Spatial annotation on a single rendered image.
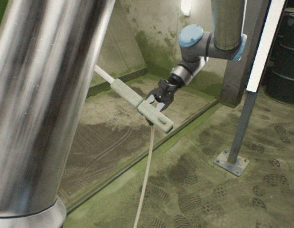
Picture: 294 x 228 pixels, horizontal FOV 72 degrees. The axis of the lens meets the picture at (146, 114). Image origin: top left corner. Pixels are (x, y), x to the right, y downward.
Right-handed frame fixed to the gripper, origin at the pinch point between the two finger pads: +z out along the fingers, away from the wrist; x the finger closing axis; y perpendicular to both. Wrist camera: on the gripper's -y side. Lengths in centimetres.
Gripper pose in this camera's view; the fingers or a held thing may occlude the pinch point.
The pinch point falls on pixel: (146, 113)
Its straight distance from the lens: 83.1
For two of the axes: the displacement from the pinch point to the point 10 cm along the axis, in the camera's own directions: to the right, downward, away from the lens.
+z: -6.6, 7.4, -1.4
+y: 1.1, 2.8, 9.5
